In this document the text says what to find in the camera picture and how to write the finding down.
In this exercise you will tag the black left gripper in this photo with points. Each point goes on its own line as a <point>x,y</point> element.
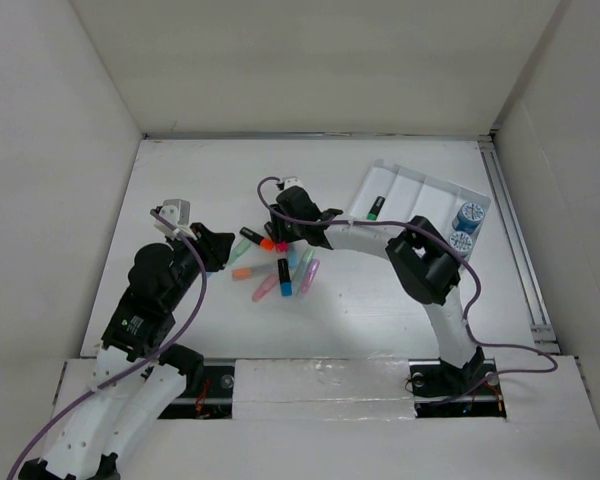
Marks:
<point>218,245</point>

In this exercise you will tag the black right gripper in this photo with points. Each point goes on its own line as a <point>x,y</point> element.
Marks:
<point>279,232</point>

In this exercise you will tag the black highlighter pink cap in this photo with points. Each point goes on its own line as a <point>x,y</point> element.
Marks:
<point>273,233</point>

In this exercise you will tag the black highlighter orange cap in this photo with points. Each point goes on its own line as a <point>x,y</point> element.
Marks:
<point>254,237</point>

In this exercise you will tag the pastel green long marker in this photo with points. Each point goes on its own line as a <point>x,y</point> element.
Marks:
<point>304,263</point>

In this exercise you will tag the pastel purple marker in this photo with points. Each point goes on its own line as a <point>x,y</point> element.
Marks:
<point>308,278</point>

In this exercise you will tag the black highlighter blue cap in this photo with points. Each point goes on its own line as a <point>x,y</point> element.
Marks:
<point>284,277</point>

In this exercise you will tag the black highlighter green cap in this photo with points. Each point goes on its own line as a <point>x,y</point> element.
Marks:
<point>375,209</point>

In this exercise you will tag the blue paint jar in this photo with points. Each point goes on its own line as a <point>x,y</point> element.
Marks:
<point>469,217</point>
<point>461,242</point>

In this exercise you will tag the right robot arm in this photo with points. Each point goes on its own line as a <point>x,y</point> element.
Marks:
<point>427,268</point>

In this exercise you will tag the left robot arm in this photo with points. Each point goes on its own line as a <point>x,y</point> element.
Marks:
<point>139,369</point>

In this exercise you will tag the pastel green short marker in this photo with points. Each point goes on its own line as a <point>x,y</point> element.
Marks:
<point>242,246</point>

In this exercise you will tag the clear marker orange cap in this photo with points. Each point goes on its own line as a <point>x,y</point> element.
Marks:
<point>245,273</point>

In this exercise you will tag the pastel light blue marker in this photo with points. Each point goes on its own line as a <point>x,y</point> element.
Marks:
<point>292,257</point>

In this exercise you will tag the pastel pink marker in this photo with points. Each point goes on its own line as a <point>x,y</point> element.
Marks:
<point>267,285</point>

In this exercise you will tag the white compartment organizer tray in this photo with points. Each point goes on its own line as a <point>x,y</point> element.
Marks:
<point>409,193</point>

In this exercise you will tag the white foam block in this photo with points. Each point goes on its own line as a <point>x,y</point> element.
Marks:
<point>322,390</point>

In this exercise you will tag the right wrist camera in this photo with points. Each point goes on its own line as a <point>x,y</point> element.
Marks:
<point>289,182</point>

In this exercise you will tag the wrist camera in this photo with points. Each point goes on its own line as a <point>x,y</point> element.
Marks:
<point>289,182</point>
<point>176,212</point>

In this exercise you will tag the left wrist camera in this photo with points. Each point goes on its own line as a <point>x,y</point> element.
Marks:
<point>176,212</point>

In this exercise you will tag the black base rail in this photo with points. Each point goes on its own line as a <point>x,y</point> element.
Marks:
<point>211,398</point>

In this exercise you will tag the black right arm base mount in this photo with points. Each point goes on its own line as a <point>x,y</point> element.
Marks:
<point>436,396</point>

